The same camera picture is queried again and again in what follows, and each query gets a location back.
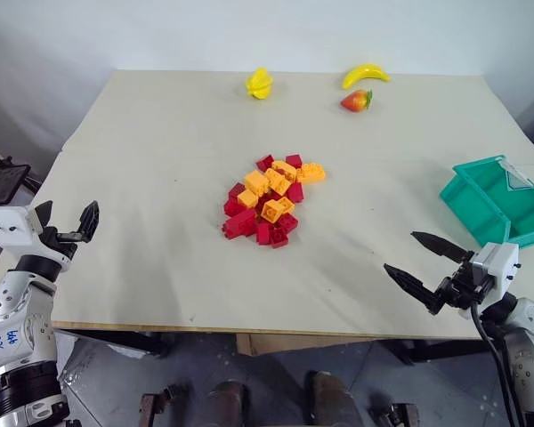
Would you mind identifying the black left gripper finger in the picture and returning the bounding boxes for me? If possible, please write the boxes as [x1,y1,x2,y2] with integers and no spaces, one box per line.
[34,200,54,233]
[77,200,101,244]

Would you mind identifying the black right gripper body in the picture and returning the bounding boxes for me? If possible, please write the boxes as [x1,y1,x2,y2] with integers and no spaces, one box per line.
[435,251,491,311]

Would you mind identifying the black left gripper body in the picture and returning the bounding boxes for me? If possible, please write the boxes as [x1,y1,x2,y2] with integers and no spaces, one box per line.
[40,225,83,260]

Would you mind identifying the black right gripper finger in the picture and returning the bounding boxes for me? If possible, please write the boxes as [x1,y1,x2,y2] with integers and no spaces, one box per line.
[383,262,447,317]
[410,230,469,265]

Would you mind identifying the black tray stand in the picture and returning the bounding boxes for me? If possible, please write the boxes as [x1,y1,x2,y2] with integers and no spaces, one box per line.
[0,141,44,206]

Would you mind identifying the green plastic bin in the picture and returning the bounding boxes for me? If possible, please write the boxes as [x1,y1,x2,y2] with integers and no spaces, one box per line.
[439,154,534,249]

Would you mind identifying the black table leg bar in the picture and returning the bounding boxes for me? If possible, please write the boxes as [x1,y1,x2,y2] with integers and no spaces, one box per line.
[376,337,489,367]
[53,328,175,359]

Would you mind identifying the clear bin label holder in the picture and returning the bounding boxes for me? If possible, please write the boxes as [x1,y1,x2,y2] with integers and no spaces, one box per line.
[499,161,534,193]

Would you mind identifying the dark rounded shape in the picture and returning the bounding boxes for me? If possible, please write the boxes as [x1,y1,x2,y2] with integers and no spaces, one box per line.
[303,370,362,427]
[203,379,253,427]

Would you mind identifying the red plastic toy brick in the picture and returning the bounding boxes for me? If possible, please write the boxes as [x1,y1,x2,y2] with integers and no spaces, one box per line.
[222,208,257,241]

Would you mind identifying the red toy strawberry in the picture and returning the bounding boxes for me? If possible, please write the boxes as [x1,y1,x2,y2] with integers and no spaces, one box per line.
[340,89,374,113]

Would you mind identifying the yellow toy banana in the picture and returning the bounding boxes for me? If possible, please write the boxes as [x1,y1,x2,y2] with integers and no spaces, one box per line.
[341,63,392,90]

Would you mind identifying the yellow toy starfruit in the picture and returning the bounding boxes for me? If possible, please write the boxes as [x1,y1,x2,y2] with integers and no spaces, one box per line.
[245,66,276,101]

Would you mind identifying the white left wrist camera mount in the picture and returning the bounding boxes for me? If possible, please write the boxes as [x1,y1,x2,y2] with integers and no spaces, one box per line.
[0,205,74,273]

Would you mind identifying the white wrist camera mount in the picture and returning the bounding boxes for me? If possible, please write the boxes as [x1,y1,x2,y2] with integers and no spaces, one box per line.
[458,242,521,320]
[0,205,74,273]

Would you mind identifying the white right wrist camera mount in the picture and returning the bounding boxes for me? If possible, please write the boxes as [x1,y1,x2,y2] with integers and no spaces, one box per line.
[458,242,521,320]

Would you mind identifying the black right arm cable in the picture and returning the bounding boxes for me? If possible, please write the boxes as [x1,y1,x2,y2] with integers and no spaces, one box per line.
[469,301,528,427]

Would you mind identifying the rusty metal bracket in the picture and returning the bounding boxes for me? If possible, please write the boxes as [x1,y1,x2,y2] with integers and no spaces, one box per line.
[139,383,191,427]

